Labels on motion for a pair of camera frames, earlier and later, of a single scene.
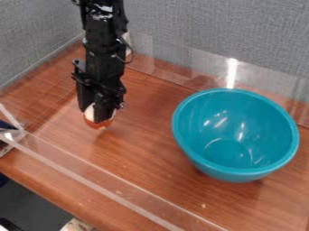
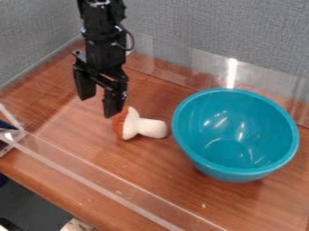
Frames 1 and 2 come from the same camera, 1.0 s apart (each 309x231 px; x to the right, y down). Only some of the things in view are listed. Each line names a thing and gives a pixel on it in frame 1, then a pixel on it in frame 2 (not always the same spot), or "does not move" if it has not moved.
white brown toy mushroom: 89,116 -> 130,124
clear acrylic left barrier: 23,50 does not move
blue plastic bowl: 239,133 does not move
